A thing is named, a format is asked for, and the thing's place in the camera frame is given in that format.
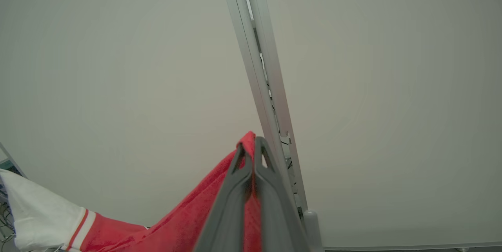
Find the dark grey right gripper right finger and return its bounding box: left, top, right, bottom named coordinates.
left=254, top=137, right=310, bottom=252

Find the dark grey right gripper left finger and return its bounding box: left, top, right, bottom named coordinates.
left=194, top=144, right=254, bottom=252

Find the red garment with white cuffs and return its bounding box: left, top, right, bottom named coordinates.
left=0, top=131, right=263, bottom=252

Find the grey panel base rail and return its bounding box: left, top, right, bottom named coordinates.
left=324, top=241, right=502, bottom=252

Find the slotted aluminium partition post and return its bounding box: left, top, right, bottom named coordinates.
left=218, top=0, right=324, bottom=252

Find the white cable bundle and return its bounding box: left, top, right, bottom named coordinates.
left=0, top=197, right=16, bottom=252

